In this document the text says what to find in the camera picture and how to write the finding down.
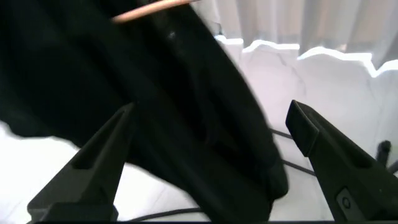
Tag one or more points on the pink clothes hanger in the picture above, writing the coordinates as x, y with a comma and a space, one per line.
140, 12

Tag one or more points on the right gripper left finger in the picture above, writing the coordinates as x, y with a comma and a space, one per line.
65, 199

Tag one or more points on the white curtain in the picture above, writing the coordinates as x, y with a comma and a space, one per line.
311, 21

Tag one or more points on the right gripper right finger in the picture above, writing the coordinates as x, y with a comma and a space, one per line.
334, 174

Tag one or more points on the black garment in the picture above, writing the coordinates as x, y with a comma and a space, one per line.
155, 77

